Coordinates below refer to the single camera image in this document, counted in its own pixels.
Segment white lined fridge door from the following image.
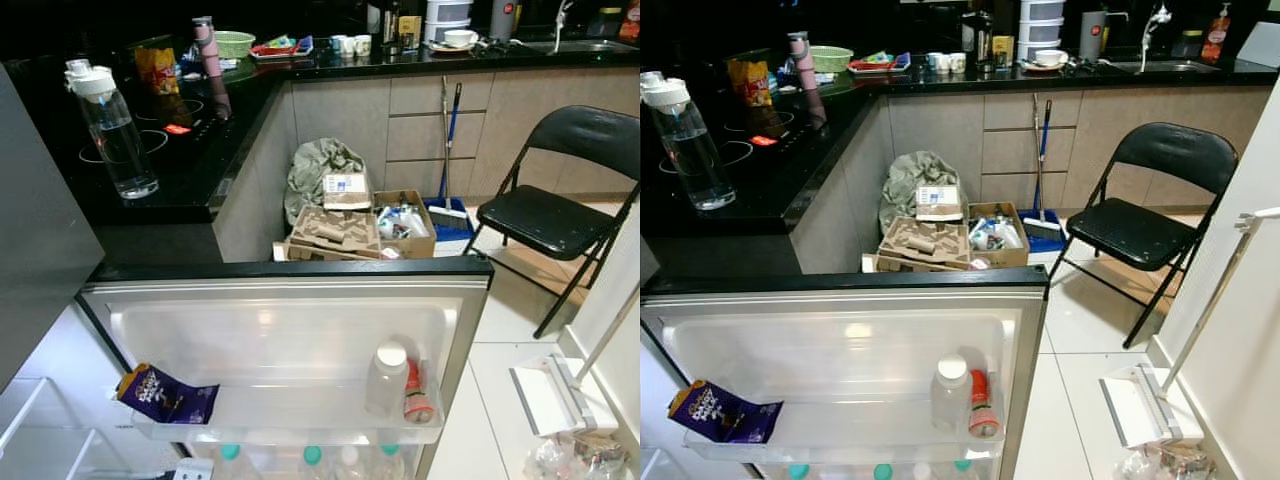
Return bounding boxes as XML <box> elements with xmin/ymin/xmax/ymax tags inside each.
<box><xmin>640</xmin><ymin>265</ymin><xmax>1051</xmax><ymax>480</ymax></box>
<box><xmin>78</xmin><ymin>255</ymin><xmax>496</xmax><ymax>480</ymax></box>

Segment black folding chair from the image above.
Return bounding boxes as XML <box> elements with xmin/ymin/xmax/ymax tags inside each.
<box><xmin>462</xmin><ymin>105</ymin><xmax>641</xmax><ymax>339</ymax></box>
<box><xmin>1047</xmin><ymin>122</ymin><xmax>1241</xmax><ymax>349</ymax></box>

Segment large clear water bottle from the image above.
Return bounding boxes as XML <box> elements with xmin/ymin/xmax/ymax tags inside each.
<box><xmin>640</xmin><ymin>70</ymin><xmax>738</xmax><ymax>211</ymax></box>
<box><xmin>65</xmin><ymin>58</ymin><xmax>161</xmax><ymax>201</ymax></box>

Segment black top kitchen counter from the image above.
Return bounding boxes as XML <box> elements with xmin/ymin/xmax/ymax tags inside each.
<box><xmin>0</xmin><ymin>25</ymin><xmax>641</xmax><ymax>266</ymax></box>
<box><xmin>640</xmin><ymin>30</ymin><xmax>1280</xmax><ymax>276</ymax></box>

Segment black induction hob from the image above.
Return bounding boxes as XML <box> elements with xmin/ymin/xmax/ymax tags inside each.
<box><xmin>80</xmin><ymin>95</ymin><xmax>236</xmax><ymax>166</ymax></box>
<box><xmin>655</xmin><ymin>105</ymin><xmax>831</xmax><ymax>176</ymax></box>

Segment white flat mop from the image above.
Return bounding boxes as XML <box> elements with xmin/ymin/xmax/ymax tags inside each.
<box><xmin>1100</xmin><ymin>207</ymin><xmax>1280</xmax><ymax>449</ymax></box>
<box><xmin>508</xmin><ymin>285</ymin><xmax>641</xmax><ymax>438</ymax></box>

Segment yellow orange snack bag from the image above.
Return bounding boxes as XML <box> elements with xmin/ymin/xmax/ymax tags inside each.
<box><xmin>135</xmin><ymin>45</ymin><xmax>181</xmax><ymax>97</ymax></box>
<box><xmin>727</xmin><ymin>58</ymin><xmax>774</xmax><ymax>109</ymax></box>

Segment blue dustpan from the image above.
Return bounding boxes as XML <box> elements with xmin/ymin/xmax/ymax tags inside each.
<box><xmin>425</xmin><ymin>195</ymin><xmax>476</xmax><ymax>243</ymax></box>
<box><xmin>1020</xmin><ymin>208</ymin><xmax>1069</xmax><ymax>253</ymax></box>

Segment purple chocolate bag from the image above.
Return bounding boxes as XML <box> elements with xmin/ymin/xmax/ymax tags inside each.
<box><xmin>668</xmin><ymin>380</ymin><xmax>784</xmax><ymax>445</ymax></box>
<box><xmin>115</xmin><ymin>362</ymin><xmax>221</xmax><ymax>426</ymax></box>

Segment steel kitchen sink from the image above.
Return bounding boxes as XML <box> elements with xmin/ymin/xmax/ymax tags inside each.
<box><xmin>520</xmin><ymin>38</ymin><xmax>626</xmax><ymax>55</ymax></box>
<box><xmin>1110</xmin><ymin>58</ymin><xmax>1221</xmax><ymax>76</ymax></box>

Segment open cardboard box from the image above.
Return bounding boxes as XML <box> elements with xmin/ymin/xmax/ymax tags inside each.
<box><xmin>372</xmin><ymin>190</ymin><xmax>437</xmax><ymax>259</ymax></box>
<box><xmin>965</xmin><ymin>202</ymin><xmax>1031</xmax><ymax>269</ymax></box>

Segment clear plastic bag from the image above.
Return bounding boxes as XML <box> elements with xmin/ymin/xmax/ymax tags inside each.
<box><xmin>1115</xmin><ymin>442</ymin><xmax>1216</xmax><ymax>480</ymax></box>
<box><xmin>525</xmin><ymin>432</ymin><xmax>631</xmax><ymax>480</ymax></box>

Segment chrome kitchen faucet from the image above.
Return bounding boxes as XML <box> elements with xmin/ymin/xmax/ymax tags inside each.
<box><xmin>1140</xmin><ymin>3</ymin><xmax>1173</xmax><ymax>73</ymax></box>
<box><xmin>548</xmin><ymin>0</ymin><xmax>576</xmax><ymax>53</ymax></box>

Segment pink tumbler bottle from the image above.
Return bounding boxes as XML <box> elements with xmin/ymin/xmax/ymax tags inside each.
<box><xmin>192</xmin><ymin>16</ymin><xmax>226</xmax><ymax>81</ymax></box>
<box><xmin>786</xmin><ymin>31</ymin><xmax>819</xmax><ymax>93</ymax></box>

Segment grey electric kettle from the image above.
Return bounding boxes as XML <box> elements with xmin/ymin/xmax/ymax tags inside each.
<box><xmin>488</xmin><ymin>0</ymin><xmax>521</xmax><ymax>43</ymax></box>
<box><xmin>1078</xmin><ymin>10</ymin><xmax>1111</xmax><ymax>63</ymax></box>

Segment green plastic basket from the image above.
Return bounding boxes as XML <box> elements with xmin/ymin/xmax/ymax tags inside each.
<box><xmin>810</xmin><ymin>45</ymin><xmax>855</xmax><ymax>74</ymax></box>
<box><xmin>213</xmin><ymin>30</ymin><xmax>257</xmax><ymax>60</ymax></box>

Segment moulded cardboard tray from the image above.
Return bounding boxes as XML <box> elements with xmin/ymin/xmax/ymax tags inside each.
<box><xmin>288</xmin><ymin>205</ymin><xmax>383</xmax><ymax>261</ymax></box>
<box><xmin>876</xmin><ymin>215</ymin><xmax>973</xmax><ymax>273</ymax></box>

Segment grey green rubbish bag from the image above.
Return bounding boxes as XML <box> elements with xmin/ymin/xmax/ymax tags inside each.
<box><xmin>878</xmin><ymin>150</ymin><xmax>963</xmax><ymax>236</ymax></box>
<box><xmin>284</xmin><ymin>138</ymin><xmax>367</xmax><ymax>226</ymax></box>

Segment white capped plastic bottle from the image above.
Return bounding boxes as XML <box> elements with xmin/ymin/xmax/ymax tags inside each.
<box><xmin>363</xmin><ymin>342</ymin><xmax>411</xmax><ymax>419</ymax></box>
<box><xmin>930</xmin><ymin>354</ymin><xmax>973</xmax><ymax>433</ymax></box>

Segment white stacked food container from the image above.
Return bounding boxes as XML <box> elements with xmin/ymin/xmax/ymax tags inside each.
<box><xmin>425</xmin><ymin>0</ymin><xmax>473</xmax><ymax>43</ymax></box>
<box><xmin>1018</xmin><ymin>0</ymin><xmax>1067</xmax><ymax>63</ymax></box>

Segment small labelled cardboard box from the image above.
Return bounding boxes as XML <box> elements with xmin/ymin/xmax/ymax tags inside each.
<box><xmin>915</xmin><ymin>184</ymin><xmax>965</xmax><ymax>223</ymax></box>
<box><xmin>322</xmin><ymin>172</ymin><xmax>373</xmax><ymax>211</ymax></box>

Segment red blue tray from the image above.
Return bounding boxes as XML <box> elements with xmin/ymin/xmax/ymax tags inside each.
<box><xmin>848</xmin><ymin>50</ymin><xmax>913</xmax><ymax>75</ymax></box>
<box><xmin>248</xmin><ymin>36</ymin><xmax>316</xmax><ymax>61</ymax></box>

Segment blue handled brush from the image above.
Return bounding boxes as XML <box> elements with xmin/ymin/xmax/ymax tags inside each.
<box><xmin>442</xmin><ymin>82</ymin><xmax>465</xmax><ymax>206</ymax></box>
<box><xmin>1035</xmin><ymin>98</ymin><xmax>1055</xmax><ymax>218</ymax></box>

